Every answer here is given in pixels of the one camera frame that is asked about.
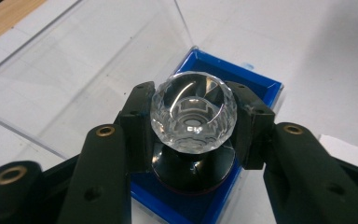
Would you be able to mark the blue ink pad clear case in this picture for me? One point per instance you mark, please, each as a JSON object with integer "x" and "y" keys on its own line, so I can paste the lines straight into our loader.
{"x": 254, "y": 84}

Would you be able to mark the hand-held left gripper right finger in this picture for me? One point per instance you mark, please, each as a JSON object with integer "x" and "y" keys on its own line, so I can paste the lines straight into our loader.
{"x": 298, "y": 180}

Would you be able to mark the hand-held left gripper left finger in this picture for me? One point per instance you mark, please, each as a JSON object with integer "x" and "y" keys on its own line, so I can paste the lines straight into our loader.
{"x": 105, "y": 174}

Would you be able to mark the white paper sheet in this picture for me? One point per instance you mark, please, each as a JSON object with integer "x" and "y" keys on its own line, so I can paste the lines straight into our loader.
{"x": 341, "y": 151}

